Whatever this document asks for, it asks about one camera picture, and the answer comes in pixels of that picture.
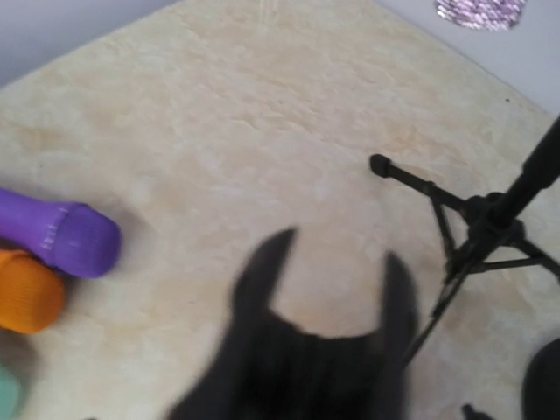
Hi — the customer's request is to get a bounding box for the round stand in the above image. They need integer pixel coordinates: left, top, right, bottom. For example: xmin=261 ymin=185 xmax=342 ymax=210
xmin=169 ymin=227 xmax=417 ymax=419
xmin=521 ymin=339 xmax=559 ymax=420

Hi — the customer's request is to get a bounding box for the purple microphone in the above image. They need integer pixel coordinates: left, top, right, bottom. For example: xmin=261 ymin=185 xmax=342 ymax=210
xmin=1 ymin=188 xmax=123 ymax=278

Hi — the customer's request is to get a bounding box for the orange microphone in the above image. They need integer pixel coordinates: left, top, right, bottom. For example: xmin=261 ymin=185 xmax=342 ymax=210
xmin=1 ymin=249 xmax=66 ymax=334

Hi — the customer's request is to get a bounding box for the teal microphone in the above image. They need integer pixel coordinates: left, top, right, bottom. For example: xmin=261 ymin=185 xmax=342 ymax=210
xmin=0 ymin=366 xmax=23 ymax=420

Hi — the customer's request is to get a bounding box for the black tripod mic stand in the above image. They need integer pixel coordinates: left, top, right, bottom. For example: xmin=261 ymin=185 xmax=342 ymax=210
xmin=368 ymin=121 xmax=559 ymax=363

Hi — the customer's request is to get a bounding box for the glitter silver microphone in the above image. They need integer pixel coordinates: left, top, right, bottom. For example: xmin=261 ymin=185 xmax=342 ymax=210
xmin=433 ymin=0 xmax=527 ymax=32

